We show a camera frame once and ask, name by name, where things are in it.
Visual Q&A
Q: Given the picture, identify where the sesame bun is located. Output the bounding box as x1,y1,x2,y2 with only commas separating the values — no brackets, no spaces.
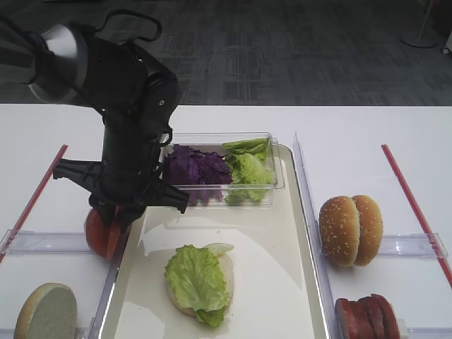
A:
319,196,359,267
352,195,383,266

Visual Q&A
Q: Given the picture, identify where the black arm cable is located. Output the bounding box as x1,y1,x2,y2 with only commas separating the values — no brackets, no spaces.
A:
20,9,162,57

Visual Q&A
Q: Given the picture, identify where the white stand base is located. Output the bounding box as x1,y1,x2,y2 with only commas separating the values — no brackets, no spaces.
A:
399,1,437,49

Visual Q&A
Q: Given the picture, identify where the clear plastic salad container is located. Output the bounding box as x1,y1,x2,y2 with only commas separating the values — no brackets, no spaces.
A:
161,132,285,207

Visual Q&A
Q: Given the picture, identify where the outer tomato end slice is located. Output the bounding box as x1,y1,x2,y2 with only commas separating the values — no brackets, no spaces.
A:
84,209,111,259

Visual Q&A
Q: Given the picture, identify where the clear tomato holder rail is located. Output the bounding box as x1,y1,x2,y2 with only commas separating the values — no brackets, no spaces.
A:
1,230,93,255

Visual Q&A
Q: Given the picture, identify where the lettuce leaf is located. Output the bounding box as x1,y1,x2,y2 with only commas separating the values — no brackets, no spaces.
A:
165,243,234,327

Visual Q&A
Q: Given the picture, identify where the clear tray rail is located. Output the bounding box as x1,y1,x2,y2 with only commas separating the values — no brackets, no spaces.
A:
87,217,145,338
293,133,343,338

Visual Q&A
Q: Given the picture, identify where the white rectangular serving tray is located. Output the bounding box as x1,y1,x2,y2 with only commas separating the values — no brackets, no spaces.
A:
102,145,326,338

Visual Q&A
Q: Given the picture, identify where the right clear tray rail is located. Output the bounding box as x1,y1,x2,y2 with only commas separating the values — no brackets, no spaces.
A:
293,133,343,338

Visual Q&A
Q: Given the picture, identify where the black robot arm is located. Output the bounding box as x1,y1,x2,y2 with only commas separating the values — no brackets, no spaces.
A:
1,17,189,230

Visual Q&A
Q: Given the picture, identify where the left clear tray rail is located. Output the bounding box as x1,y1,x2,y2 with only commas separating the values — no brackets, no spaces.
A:
87,217,145,338

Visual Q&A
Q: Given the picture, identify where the red strip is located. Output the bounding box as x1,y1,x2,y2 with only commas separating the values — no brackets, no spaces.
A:
0,144,69,263
381,144,451,285

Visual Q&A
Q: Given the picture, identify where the standing bun half left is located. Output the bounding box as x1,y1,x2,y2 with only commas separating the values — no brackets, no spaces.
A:
13,282,78,339

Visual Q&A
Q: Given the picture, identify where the stack of meat slices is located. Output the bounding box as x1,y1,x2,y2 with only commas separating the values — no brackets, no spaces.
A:
335,294,403,339

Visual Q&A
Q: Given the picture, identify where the clear sesame bun holder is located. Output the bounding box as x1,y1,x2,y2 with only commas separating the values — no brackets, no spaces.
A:
377,233,448,259

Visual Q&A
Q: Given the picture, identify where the clear meat holder rail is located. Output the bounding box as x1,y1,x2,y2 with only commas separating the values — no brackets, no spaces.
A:
408,327,452,339

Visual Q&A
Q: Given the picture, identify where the right red strip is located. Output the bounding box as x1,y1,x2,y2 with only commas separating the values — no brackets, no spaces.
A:
381,144,451,285

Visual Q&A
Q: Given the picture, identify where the shredded purple cabbage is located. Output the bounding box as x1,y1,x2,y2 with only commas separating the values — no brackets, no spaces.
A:
162,144,232,186

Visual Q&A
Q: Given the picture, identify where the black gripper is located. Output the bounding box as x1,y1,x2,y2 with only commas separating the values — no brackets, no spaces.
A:
52,76,189,230

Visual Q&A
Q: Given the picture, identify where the left red strip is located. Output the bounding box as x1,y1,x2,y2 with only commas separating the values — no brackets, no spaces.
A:
0,144,69,263

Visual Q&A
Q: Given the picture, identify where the red tomato slice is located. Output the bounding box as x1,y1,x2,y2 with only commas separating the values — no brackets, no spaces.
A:
106,207,131,260

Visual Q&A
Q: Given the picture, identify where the sesame bun top front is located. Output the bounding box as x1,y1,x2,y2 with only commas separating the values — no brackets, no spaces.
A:
319,196,359,267

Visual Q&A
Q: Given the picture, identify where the green lettuce in container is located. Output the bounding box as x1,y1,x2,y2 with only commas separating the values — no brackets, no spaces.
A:
222,138,275,206

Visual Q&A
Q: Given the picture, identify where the sesame bun top rear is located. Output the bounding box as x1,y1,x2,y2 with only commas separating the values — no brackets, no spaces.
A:
352,195,383,266

